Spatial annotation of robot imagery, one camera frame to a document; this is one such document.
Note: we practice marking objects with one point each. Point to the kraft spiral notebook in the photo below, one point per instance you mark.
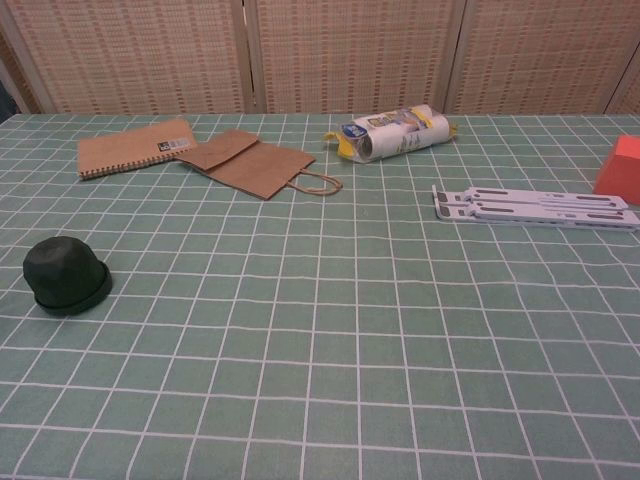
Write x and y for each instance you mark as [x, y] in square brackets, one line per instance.
[130, 148]

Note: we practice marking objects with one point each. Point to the pack of white rolls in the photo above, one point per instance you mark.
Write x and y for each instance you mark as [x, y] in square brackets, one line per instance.
[395, 132]

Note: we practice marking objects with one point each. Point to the small black round object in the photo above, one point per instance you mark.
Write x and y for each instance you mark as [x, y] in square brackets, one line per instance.
[62, 275]

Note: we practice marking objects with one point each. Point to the green checked tablecloth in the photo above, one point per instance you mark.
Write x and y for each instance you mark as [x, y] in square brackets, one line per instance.
[320, 350]

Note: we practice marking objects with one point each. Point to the white folding laptop stand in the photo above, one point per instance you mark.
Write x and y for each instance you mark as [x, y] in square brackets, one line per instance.
[540, 206]

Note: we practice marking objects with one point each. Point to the bamboo folding screen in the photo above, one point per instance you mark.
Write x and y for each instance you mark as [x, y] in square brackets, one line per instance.
[350, 55]

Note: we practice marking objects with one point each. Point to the orange cube box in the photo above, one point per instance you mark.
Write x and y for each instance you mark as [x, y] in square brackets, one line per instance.
[622, 170]

